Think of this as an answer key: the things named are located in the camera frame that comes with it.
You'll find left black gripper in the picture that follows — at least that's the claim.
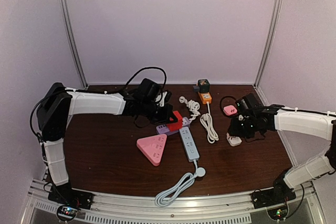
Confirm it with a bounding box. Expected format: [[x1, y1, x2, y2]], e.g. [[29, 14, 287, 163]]
[[141, 100, 178, 126]]

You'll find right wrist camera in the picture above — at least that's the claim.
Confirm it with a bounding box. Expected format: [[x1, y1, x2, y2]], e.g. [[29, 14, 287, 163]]
[[236, 93, 261, 112]]

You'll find light blue power strip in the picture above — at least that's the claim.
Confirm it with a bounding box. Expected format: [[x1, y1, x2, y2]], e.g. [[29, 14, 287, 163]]
[[179, 126, 200, 162]]

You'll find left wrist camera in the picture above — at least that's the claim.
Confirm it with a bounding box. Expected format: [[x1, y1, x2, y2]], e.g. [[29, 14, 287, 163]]
[[155, 90, 172, 107]]

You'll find aluminium frame post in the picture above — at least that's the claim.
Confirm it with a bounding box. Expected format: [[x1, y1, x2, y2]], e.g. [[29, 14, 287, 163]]
[[254, 0, 283, 88], [59, 0, 88, 88]]

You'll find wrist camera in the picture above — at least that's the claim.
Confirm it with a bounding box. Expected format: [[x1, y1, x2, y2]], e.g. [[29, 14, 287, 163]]
[[155, 90, 172, 107], [236, 93, 261, 112]]

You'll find purple power strip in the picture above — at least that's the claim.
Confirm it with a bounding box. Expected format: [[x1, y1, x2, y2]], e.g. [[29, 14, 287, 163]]
[[156, 117, 191, 136]]

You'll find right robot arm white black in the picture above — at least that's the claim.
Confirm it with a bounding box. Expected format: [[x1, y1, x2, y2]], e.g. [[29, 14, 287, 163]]
[[221, 93, 335, 204]]

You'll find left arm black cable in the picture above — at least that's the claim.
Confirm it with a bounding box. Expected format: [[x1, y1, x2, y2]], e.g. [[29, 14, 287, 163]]
[[104, 67, 167, 96]]

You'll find red cube socket adapter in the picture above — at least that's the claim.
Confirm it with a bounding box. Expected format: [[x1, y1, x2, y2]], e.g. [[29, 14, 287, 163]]
[[167, 111, 183, 131]]

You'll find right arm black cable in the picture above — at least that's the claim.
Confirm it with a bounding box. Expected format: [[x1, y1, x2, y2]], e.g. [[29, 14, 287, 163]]
[[219, 95, 237, 116]]

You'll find left aluminium frame post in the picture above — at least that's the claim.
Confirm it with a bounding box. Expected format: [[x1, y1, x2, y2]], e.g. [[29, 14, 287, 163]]
[[59, 0, 88, 88]]

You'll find pink triangular power strip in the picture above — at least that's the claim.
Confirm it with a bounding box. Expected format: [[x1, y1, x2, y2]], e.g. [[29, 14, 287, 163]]
[[137, 134, 167, 166]]

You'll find pink plug adapter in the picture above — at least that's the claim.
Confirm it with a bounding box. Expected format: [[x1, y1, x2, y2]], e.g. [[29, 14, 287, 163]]
[[223, 105, 238, 116]]

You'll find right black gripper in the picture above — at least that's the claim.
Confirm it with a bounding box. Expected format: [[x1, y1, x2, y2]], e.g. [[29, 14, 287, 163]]
[[227, 117, 257, 139]]

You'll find white cable of orange strip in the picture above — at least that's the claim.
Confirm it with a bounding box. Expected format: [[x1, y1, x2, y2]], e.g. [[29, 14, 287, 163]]
[[199, 101, 219, 144]]

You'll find white cube plug adapter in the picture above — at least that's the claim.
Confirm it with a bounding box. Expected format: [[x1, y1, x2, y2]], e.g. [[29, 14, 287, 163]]
[[226, 133, 242, 147]]

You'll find front aluminium rail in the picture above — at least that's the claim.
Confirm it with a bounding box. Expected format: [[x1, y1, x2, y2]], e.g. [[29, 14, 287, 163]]
[[26, 179, 320, 224]]

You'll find right aluminium frame post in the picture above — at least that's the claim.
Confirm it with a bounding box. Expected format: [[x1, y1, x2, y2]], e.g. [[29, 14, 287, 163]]
[[254, 0, 283, 88]]

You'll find light blue coiled cable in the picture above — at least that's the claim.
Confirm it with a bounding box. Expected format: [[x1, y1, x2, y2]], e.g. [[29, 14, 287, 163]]
[[154, 160, 206, 207]]

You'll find white coiled cable purple strip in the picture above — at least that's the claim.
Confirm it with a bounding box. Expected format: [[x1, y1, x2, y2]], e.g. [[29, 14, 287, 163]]
[[179, 96, 200, 122]]

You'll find dark green cube adapter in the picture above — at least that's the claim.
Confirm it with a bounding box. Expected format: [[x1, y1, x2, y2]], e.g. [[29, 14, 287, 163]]
[[197, 79, 210, 93]]

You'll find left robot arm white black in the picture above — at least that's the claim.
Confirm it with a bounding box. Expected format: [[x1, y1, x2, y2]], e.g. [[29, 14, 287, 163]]
[[31, 78, 178, 205]]

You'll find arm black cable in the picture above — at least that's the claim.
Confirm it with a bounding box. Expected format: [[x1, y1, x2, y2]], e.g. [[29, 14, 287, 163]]
[[104, 67, 167, 96], [219, 95, 237, 116]]

